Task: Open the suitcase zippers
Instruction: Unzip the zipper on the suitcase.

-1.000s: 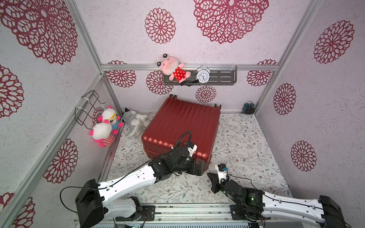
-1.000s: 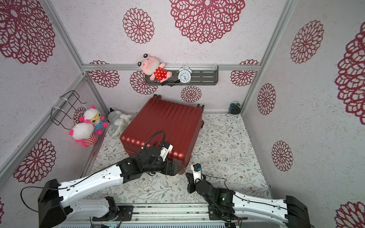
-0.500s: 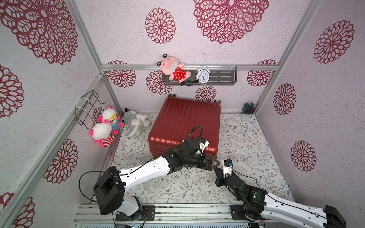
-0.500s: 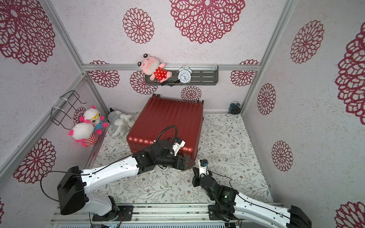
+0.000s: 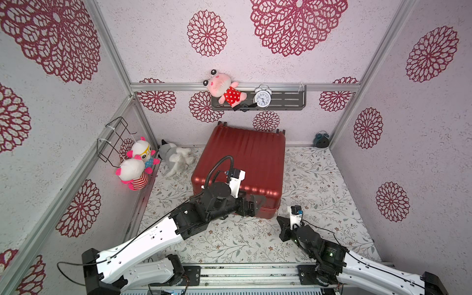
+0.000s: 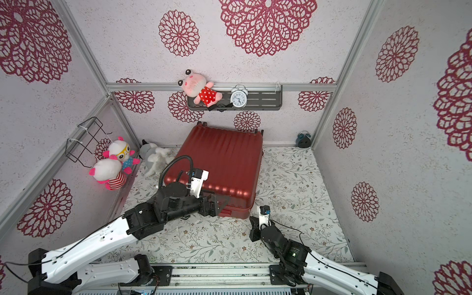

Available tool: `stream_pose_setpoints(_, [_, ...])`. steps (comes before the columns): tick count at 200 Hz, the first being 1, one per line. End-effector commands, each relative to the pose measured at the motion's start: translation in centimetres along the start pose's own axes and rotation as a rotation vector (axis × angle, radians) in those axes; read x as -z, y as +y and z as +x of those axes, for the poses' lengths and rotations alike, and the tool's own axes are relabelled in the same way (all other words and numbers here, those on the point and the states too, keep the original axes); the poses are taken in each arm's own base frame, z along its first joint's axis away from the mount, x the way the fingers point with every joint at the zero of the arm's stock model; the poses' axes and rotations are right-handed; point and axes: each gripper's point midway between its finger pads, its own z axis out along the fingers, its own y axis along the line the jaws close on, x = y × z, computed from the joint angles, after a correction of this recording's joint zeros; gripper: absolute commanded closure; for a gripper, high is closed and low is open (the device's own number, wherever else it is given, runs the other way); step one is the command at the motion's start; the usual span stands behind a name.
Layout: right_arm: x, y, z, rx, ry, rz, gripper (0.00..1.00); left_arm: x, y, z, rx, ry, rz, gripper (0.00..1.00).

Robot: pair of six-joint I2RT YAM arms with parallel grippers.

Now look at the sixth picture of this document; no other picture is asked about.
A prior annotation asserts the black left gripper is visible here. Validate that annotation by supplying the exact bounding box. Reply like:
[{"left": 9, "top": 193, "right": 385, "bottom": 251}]
[{"left": 163, "top": 189, "right": 228, "bottom": 224}]

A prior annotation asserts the red hard-shell suitcase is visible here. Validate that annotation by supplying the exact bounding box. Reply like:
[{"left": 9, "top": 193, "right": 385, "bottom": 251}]
[{"left": 176, "top": 121, "right": 263, "bottom": 220}]

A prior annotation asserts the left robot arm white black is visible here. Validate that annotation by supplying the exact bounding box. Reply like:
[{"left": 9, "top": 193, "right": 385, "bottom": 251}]
[{"left": 28, "top": 182, "right": 229, "bottom": 295}]

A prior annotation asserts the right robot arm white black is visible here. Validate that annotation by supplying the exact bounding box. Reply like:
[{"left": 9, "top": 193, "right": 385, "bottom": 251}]
[{"left": 250, "top": 214, "right": 404, "bottom": 295}]

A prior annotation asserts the floral patterned table mat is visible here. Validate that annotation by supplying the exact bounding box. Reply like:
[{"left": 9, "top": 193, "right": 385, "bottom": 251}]
[{"left": 99, "top": 146, "right": 355, "bottom": 264}]

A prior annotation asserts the grey white plush dog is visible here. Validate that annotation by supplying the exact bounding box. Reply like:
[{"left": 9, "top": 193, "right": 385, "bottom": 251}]
[{"left": 139, "top": 140, "right": 174, "bottom": 178}]

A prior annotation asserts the dark teal small alarm clock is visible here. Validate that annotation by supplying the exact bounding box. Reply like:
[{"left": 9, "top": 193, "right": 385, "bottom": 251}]
[{"left": 296, "top": 130, "right": 312, "bottom": 148}]

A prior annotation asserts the white twin-bell alarm clock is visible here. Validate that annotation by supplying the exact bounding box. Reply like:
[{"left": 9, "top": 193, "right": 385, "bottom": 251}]
[{"left": 230, "top": 84, "right": 248, "bottom": 108}]

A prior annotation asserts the white plush with yellow glasses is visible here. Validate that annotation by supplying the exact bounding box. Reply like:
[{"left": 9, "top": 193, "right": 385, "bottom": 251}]
[{"left": 103, "top": 136, "right": 141, "bottom": 175}]

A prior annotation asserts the white plush red striped shirt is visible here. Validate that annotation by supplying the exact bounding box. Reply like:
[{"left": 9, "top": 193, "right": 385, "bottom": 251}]
[{"left": 88, "top": 159, "right": 127, "bottom": 191}]

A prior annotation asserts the pink frog plush toy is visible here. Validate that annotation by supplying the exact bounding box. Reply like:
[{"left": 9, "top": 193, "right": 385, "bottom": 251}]
[{"left": 178, "top": 69, "right": 222, "bottom": 109}]

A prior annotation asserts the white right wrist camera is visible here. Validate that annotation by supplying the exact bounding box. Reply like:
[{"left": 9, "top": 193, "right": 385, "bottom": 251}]
[{"left": 258, "top": 205, "right": 270, "bottom": 231}]

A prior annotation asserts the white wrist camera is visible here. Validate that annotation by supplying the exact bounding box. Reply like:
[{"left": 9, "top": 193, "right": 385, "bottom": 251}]
[
  {"left": 189, "top": 168, "right": 209, "bottom": 199},
  {"left": 258, "top": 205, "right": 270, "bottom": 231}
]

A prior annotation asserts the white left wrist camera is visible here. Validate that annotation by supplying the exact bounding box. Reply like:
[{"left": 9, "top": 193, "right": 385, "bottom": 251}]
[{"left": 189, "top": 168, "right": 209, "bottom": 199}]

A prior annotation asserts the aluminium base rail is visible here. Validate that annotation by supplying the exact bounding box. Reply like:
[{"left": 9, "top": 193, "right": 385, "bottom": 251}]
[{"left": 64, "top": 261, "right": 375, "bottom": 295}]

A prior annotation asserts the dark grey wall shelf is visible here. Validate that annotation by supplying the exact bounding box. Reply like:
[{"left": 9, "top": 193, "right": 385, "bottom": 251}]
[{"left": 188, "top": 84, "right": 283, "bottom": 112}]

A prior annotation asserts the black wire wall basket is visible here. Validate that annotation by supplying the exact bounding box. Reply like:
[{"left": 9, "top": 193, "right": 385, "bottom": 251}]
[{"left": 64, "top": 116, "right": 112, "bottom": 168}]

